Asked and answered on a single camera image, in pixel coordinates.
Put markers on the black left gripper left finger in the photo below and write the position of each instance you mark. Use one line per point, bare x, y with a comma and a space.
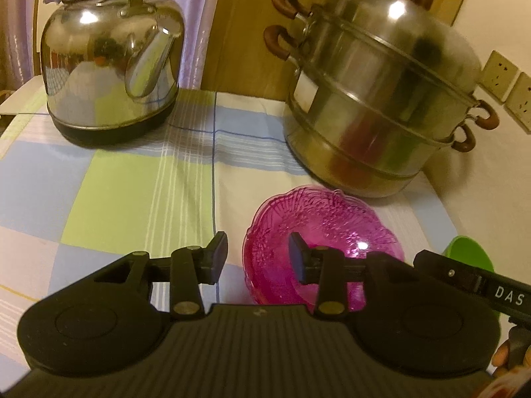
192, 266

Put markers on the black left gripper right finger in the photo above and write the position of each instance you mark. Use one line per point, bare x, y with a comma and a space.
325, 267

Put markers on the clear pink floral glass plate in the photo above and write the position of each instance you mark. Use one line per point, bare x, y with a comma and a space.
322, 217

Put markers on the green plastic bowl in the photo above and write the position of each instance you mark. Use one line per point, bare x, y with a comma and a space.
466, 250

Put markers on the right hand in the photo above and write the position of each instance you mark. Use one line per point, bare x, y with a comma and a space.
500, 359

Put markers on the pastel checked tablecloth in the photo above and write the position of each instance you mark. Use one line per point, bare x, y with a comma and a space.
67, 210

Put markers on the stainless steel steamer pot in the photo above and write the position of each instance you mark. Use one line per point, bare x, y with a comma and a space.
384, 86

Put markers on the wooden door panel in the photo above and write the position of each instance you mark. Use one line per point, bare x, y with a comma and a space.
255, 45

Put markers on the stainless steel kettle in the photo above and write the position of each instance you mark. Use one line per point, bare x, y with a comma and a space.
106, 121

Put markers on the beige wall socket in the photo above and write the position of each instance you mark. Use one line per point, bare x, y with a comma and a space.
498, 75
519, 100

